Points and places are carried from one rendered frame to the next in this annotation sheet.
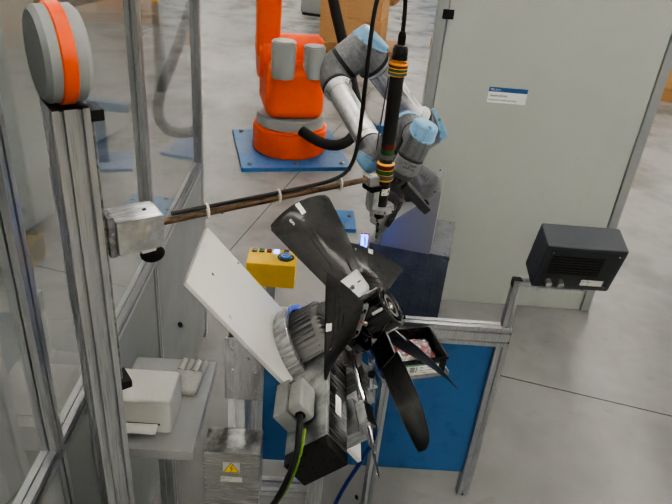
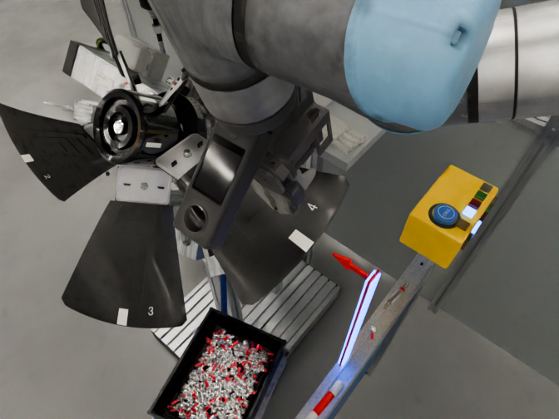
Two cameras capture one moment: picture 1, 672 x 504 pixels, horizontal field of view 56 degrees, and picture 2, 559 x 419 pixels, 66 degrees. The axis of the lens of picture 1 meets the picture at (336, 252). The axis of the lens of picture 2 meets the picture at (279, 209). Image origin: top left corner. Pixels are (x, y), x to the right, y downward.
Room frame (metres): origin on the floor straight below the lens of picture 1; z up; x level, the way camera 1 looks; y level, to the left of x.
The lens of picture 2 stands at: (1.89, -0.36, 1.67)
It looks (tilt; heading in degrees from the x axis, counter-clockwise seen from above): 53 degrees down; 132
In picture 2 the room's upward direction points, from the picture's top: straight up
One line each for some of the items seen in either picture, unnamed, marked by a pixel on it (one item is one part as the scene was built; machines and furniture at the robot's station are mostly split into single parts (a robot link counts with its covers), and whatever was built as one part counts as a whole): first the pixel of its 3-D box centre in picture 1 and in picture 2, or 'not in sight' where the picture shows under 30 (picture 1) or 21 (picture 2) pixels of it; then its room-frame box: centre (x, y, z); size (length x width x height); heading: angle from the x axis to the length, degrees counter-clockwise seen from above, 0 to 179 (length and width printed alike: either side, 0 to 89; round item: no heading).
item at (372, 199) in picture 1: (379, 192); not in sight; (1.45, -0.09, 1.50); 0.09 x 0.07 x 0.10; 127
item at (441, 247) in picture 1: (397, 333); not in sight; (2.21, -0.30, 0.50); 0.30 x 0.30 x 1.00; 79
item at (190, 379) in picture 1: (188, 375); (336, 133); (1.42, 0.40, 0.87); 0.15 x 0.09 x 0.02; 177
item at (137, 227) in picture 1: (132, 228); not in sight; (1.08, 0.40, 1.54); 0.10 x 0.07 x 0.08; 127
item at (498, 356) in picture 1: (479, 423); not in sight; (1.84, -0.62, 0.39); 0.04 x 0.04 x 0.78; 2
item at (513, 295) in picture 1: (511, 302); not in sight; (1.84, -0.62, 0.96); 0.03 x 0.03 x 0.20; 2
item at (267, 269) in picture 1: (271, 269); (447, 217); (1.80, 0.21, 1.02); 0.16 x 0.10 x 0.11; 92
